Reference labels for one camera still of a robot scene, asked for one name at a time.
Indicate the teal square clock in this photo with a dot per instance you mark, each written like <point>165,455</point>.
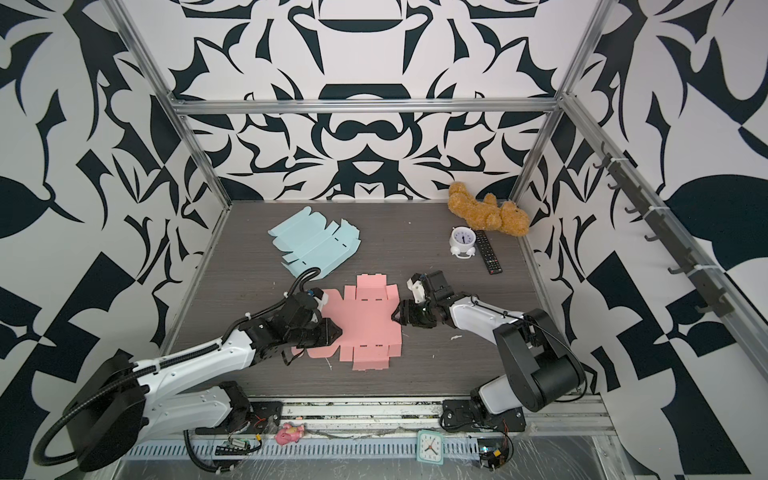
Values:
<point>429,448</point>

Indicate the small circuit board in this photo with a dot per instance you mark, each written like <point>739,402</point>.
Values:
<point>239,447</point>
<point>495,452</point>

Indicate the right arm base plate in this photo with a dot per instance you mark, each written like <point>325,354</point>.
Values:
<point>468,415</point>

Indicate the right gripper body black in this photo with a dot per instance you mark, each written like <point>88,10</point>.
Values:
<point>416,314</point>

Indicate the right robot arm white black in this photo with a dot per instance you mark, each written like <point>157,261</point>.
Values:
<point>539,366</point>

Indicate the pink paper box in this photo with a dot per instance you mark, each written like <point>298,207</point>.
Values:
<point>370,338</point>

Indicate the white alarm clock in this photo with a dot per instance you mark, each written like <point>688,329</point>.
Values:
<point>462,242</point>

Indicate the pink small toy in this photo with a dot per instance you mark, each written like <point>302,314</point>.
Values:
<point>289,433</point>

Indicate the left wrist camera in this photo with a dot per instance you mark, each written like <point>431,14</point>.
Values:
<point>320,296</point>

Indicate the black remote control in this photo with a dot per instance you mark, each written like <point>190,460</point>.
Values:
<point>487,253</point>

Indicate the black wall hook rack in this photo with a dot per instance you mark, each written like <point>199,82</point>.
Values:
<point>718,292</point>

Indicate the brown teddy bear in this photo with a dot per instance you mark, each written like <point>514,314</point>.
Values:
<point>488,214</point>

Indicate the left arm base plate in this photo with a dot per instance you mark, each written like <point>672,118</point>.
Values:
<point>259,418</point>

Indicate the small circuit board left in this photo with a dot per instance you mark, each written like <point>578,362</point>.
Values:
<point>239,447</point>

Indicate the light blue flat paper box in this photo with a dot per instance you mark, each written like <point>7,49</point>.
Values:
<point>308,240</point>

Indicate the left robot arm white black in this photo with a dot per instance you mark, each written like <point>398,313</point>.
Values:
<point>127,402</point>

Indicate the small circuit board right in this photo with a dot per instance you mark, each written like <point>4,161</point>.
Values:
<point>495,452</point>

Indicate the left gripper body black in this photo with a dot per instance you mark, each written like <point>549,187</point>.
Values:
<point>318,332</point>

